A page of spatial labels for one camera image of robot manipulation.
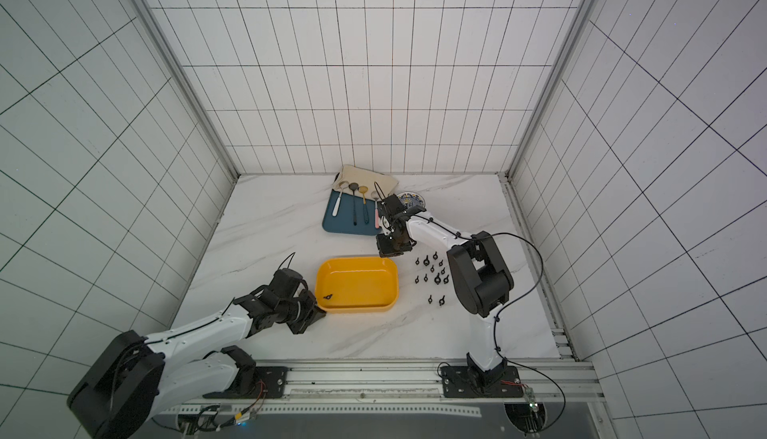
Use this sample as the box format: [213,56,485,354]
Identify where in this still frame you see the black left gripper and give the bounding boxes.
[276,289,326,335]

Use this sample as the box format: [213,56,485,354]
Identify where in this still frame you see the yellow plastic storage box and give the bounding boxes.
[315,256,399,313]

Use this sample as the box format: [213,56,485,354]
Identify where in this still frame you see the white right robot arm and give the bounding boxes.
[377,213,515,383]

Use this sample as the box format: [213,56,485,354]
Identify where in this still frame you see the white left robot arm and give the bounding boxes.
[67,283,326,438]

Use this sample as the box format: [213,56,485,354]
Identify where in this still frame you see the dark teal tray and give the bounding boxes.
[322,191,382,236]

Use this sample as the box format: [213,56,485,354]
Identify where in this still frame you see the gold spoon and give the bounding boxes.
[358,185,369,203]

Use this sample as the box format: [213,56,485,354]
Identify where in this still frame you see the beige cloth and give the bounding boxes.
[332,165,399,199]

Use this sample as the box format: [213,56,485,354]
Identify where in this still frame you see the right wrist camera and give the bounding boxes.
[378,193,407,227]

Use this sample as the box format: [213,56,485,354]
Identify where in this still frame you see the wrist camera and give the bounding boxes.
[378,193,407,227]
[269,268,308,299]

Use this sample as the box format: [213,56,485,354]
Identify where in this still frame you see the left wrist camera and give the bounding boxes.
[269,268,308,299]

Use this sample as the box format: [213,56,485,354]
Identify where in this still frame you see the pink handled spoon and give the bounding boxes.
[371,191,381,229]

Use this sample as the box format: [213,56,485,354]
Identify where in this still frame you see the black handled spoon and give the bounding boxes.
[349,183,359,226]

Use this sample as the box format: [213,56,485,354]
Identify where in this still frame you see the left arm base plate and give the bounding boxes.
[204,346,289,400]

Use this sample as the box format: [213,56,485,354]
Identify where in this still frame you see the white handled spoon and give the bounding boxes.
[333,181,349,217]

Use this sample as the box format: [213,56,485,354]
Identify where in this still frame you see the aluminium rail frame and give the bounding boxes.
[156,360,616,438]

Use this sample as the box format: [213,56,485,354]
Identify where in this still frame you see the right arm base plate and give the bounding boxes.
[437,355,525,399]

